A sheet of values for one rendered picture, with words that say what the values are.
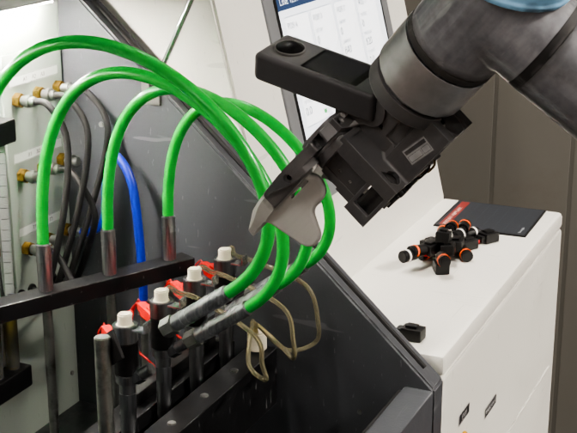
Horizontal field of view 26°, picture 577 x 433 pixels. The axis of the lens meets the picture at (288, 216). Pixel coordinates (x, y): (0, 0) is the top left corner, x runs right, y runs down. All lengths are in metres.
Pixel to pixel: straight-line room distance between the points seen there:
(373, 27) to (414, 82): 1.20
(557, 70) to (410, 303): 0.97
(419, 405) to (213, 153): 0.42
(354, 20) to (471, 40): 1.16
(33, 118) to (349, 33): 0.58
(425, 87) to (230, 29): 0.78
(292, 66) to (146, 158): 0.71
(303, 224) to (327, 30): 0.93
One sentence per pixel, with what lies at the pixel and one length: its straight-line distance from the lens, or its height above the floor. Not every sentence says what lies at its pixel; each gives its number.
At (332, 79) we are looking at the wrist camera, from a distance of 0.98.
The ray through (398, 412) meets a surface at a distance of 1.55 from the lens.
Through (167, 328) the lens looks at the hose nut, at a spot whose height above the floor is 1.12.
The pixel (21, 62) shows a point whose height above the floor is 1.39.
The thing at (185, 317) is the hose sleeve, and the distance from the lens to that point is 1.33.
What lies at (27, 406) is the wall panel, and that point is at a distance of 1.77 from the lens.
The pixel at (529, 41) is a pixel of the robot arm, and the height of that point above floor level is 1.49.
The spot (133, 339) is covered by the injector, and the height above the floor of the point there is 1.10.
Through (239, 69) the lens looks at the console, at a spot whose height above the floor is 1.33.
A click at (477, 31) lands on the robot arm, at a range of 0.87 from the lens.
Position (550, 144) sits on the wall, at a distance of 3.20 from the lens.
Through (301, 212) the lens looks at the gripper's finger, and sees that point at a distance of 1.03.
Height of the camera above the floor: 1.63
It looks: 17 degrees down
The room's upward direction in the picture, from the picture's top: straight up
